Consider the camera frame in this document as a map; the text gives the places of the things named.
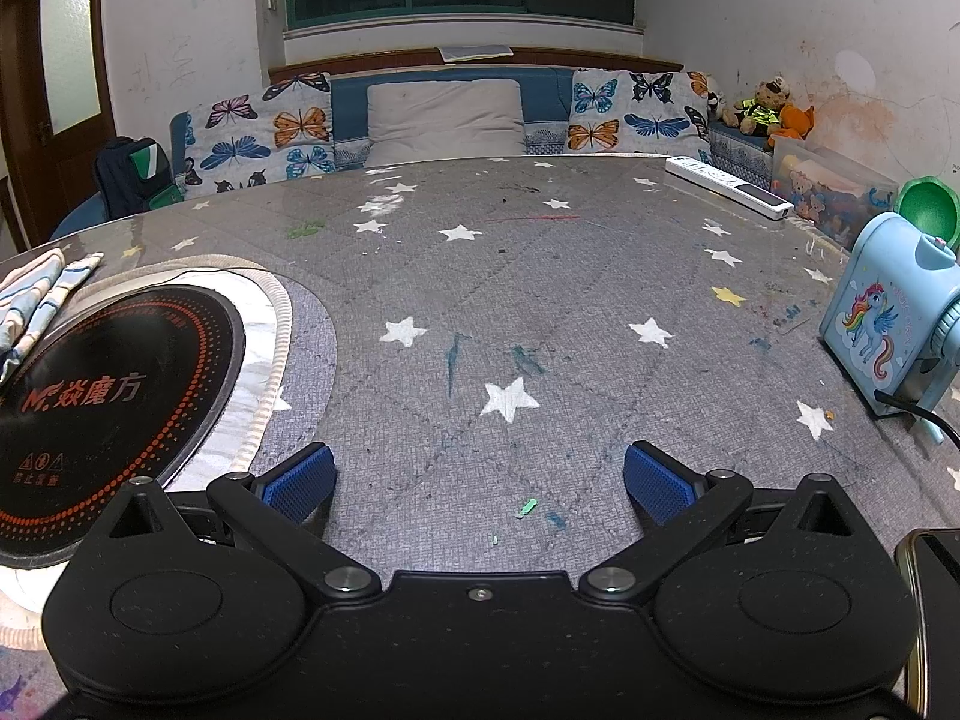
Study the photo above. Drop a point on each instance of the white power strip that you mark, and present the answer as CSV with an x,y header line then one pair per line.
x,y
720,181

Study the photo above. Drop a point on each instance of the smartphone with gold case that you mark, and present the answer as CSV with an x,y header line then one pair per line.
x,y
937,615

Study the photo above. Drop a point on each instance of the teddy bear in yellow vest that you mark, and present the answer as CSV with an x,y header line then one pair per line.
x,y
761,109

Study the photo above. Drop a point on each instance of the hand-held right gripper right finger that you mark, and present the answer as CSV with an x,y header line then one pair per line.
x,y
658,481

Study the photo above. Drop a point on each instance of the blue sofa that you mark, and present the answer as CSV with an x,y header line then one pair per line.
x,y
349,101

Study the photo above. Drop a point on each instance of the grey pillow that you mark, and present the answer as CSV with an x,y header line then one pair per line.
x,y
442,120

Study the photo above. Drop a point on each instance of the orange plush toy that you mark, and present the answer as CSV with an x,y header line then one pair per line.
x,y
795,120

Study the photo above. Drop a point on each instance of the blue striped white garment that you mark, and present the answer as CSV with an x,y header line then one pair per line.
x,y
30,300

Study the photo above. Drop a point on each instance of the brown wooden door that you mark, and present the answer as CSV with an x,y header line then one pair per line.
x,y
15,165

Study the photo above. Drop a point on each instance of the small green scrap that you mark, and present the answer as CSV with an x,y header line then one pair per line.
x,y
528,508

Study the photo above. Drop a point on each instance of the clear plastic toy box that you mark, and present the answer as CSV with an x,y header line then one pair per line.
x,y
825,187

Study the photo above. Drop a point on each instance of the book on ledge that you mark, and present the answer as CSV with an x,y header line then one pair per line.
x,y
476,52

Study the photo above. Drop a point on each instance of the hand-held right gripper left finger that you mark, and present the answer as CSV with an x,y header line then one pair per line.
x,y
304,481

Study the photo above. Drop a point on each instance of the green plastic bowl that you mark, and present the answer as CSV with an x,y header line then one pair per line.
x,y
930,210

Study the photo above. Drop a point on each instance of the dark backpack with green panel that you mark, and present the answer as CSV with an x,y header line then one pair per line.
x,y
127,180

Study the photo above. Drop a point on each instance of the blue unicorn pencil sharpener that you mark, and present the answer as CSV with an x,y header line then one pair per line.
x,y
862,315

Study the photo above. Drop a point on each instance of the round black induction cooktop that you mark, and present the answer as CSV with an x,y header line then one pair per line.
x,y
112,390

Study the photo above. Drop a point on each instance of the round marble cooktop surround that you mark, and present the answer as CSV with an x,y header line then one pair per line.
x,y
255,360

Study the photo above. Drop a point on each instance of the grey star-printed tablecloth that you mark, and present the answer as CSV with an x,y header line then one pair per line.
x,y
525,277

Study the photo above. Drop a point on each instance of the black and white plush toy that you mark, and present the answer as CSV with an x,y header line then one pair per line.
x,y
720,109

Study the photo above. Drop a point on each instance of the butterfly-printed cushion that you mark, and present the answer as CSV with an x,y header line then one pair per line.
x,y
255,135
637,112

